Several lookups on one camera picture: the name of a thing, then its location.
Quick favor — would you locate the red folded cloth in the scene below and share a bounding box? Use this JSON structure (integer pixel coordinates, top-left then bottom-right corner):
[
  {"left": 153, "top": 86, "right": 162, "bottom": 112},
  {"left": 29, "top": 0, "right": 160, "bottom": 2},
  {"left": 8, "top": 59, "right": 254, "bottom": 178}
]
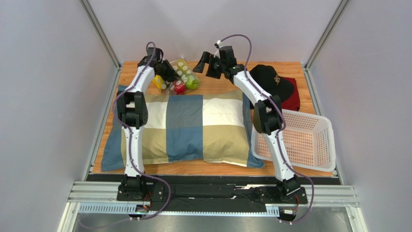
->
[{"left": 281, "top": 77, "right": 300, "bottom": 111}]

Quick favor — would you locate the green fake apple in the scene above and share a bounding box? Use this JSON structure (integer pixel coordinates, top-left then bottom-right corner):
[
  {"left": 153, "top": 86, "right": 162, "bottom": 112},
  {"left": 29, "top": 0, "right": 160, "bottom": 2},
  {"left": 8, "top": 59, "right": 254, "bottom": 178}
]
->
[{"left": 185, "top": 75, "right": 200, "bottom": 90}]

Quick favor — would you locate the white perforated plastic basket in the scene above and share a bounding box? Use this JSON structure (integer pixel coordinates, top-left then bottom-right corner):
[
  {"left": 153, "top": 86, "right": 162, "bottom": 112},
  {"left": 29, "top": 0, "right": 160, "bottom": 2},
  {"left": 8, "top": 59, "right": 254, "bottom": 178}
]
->
[{"left": 250, "top": 108, "right": 337, "bottom": 173}]

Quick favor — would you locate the red fake strawberry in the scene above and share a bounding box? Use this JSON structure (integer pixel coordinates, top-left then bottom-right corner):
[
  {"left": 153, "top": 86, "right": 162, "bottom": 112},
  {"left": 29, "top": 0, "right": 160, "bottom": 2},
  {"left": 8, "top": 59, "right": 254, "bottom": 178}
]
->
[{"left": 171, "top": 80, "right": 186, "bottom": 95}]

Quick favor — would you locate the yellow fake lemon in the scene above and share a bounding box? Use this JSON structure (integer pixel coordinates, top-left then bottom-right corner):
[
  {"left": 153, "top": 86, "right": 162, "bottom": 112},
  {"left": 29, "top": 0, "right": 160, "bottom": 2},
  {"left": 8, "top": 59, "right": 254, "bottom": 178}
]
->
[{"left": 152, "top": 75, "right": 167, "bottom": 90}]

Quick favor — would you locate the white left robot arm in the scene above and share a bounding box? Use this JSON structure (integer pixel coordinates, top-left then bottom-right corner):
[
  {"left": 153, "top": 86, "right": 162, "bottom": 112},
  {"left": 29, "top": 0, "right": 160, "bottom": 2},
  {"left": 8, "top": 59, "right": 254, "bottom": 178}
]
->
[{"left": 114, "top": 46, "right": 179, "bottom": 197}]

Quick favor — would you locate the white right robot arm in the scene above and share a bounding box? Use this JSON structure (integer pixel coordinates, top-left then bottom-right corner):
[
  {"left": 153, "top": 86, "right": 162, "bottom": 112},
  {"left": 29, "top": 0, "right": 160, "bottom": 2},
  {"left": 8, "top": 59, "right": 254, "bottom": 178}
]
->
[{"left": 193, "top": 46, "right": 301, "bottom": 198}]

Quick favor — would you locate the clear dotted zip bag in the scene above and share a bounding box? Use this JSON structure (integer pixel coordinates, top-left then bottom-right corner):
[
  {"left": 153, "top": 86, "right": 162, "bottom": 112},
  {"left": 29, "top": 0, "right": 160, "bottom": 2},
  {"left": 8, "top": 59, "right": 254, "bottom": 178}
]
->
[{"left": 160, "top": 58, "right": 200, "bottom": 95}]

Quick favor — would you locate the black baseball cap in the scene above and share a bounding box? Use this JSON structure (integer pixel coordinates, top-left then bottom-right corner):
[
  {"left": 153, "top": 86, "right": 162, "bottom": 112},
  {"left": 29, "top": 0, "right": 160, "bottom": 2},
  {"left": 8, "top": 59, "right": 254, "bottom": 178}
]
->
[{"left": 250, "top": 64, "right": 294, "bottom": 102}]

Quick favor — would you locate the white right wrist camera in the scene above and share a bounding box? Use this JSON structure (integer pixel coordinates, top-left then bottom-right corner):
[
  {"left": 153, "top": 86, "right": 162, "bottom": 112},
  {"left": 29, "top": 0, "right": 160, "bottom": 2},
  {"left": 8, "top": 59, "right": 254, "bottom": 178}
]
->
[{"left": 213, "top": 40, "right": 223, "bottom": 58}]

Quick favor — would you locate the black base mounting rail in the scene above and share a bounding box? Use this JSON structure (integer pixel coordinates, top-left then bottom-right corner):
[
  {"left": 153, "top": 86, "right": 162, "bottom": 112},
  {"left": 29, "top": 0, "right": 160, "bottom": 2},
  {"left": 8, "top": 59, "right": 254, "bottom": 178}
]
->
[{"left": 117, "top": 183, "right": 310, "bottom": 204}]

